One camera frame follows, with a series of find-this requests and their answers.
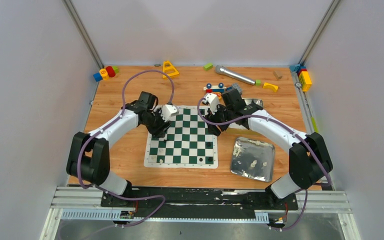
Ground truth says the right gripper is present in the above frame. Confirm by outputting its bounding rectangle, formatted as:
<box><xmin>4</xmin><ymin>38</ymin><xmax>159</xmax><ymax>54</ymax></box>
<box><xmin>204</xmin><ymin>102</ymin><xmax>234</xmax><ymax>136</ymax></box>

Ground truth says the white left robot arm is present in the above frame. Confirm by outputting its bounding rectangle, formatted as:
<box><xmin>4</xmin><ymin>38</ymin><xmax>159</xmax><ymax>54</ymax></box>
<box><xmin>66</xmin><ymin>91</ymin><xmax>179</xmax><ymax>207</ymax></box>

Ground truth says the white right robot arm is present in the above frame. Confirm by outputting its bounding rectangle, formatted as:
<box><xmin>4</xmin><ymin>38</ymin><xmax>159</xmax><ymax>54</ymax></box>
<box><xmin>198</xmin><ymin>88</ymin><xmax>333</xmax><ymax>209</ymax></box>

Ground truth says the metal tin with black pieces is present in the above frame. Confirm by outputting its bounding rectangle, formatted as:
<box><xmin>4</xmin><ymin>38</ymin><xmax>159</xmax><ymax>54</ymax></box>
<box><xmin>226</xmin><ymin>97</ymin><xmax>265</xmax><ymax>136</ymax></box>

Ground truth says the green white chess mat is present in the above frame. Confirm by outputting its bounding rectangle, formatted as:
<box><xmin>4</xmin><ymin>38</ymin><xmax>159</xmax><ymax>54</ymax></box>
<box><xmin>143</xmin><ymin>105</ymin><xmax>219</xmax><ymax>169</ymax></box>

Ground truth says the toy block car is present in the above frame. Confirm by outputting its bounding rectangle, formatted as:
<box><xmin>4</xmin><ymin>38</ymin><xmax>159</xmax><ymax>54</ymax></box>
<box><xmin>203</xmin><ymin>82</ymin><xmax>227</xmax><ymax>99</ymax></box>

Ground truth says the grey blue brick stack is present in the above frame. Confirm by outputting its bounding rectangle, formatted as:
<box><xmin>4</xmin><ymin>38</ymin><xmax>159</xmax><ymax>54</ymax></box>
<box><xmin>230</xmin><ymin>82</ymin><xmax>243</xmax><ymax>95</ymax></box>

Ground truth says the silver microphone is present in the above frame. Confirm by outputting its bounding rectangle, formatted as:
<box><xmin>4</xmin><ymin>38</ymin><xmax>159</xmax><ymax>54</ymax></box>
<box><xmin>215</xmin><ymin>65</ymin><xmax>256</xmax><ymax>86</ymax></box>

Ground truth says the metal tin lid tray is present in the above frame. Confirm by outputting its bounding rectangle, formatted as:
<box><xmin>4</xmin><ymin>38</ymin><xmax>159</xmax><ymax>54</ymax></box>
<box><xmin>230</xmin><ymin>137</ymin><xmax>275</xmax><ymax>183</ymax></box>

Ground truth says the yellow arch block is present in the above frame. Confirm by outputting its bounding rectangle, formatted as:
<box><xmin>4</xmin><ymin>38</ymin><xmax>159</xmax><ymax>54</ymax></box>
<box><xmin>262</xmin><ymin>82</ymin><xmax>279</xmax><ymax>93</ymax></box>

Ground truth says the colourful cylinder block row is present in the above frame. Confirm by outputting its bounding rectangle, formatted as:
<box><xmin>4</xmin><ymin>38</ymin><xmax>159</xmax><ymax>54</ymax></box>
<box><xmin>92</xmin><ymin>65</ymin><xmax>120</xmax><ymax>82</ymax></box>

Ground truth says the tan wooden block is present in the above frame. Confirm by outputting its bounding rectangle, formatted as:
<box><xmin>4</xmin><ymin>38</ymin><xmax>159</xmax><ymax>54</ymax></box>
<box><xmin>273</xmin><ymin>71</ymin><xmax>283</xmax><ymax>80</ymax></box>

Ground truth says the yellow red blue brick tower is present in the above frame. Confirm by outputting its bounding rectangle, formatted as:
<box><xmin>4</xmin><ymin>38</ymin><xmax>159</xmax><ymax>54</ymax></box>
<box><xmin>297</xmin><ymin>66</ymin><xmax>312</xmax><ymax>92</ymax></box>

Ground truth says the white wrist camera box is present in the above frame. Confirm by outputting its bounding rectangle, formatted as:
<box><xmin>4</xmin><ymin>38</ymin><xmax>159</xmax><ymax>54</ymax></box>
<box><xmin>161</xmin><ymin>104</ymin><xmax>180</xmax><ymax>122</ymax></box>

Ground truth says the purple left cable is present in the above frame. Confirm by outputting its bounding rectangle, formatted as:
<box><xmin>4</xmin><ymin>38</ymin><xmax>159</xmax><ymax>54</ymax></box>
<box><xmin>76</xmin><ymin>69</ymin><xmax>175</xmax><ymax>238</ymax></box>

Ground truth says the green block near wall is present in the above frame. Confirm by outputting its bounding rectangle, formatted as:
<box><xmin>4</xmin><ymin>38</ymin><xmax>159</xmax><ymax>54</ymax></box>
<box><xmin>203</xmin><ymin>62</ymin><xmax>214</xmax><ymax>71</ymax></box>

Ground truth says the yellow triangular frame block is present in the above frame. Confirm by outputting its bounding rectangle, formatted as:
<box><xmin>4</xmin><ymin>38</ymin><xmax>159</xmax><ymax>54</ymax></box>
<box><xmin>162</xmin><ymin>60</ymin><xmax>180</xmax><ymax>78</ymax></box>

